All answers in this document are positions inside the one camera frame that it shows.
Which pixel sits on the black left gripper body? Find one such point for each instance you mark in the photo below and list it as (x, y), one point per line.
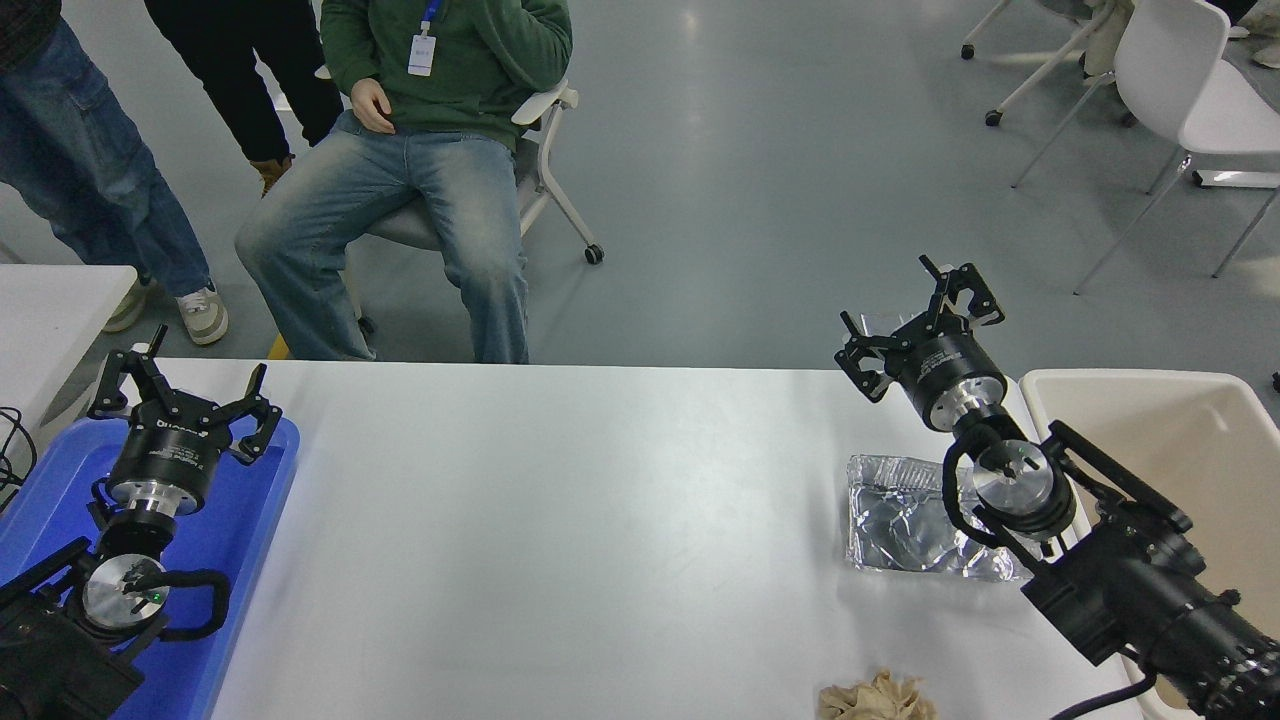
(170, 455)

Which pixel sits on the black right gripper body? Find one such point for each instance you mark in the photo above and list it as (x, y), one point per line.
(950, 370)

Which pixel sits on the foil tray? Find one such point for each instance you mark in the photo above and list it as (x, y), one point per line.
(895, 520)

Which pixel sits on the seated person's right hand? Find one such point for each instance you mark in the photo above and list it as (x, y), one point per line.
(372, 105)

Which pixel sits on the clear floor plate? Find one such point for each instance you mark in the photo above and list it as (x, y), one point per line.
(882, 321)

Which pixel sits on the blue plastic tray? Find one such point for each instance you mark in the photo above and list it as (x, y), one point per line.
(250, 520)

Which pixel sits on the white side table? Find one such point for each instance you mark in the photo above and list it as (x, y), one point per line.
(50, 320)

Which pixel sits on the large pale bin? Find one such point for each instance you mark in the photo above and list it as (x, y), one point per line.
(1180, 430)

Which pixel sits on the white rolling chair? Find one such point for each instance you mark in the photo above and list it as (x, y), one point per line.
(1040, 73)

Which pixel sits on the standing person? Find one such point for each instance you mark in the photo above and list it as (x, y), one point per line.
(240, 70)
(80, 150)

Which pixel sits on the seated person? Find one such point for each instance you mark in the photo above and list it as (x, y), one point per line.
(400, 200)

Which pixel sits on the white table foot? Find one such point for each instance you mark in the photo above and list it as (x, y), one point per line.
(1235, 179)

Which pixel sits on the crumpled tan paper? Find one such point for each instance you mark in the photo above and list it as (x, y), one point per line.
(875, 700)

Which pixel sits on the white shell chair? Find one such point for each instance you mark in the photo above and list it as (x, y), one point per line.
(1170, 60)

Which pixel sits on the grey office chair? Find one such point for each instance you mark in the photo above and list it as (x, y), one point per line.
(530, 190)

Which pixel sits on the id badge card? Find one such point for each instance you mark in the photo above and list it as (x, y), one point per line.
(421, 55)

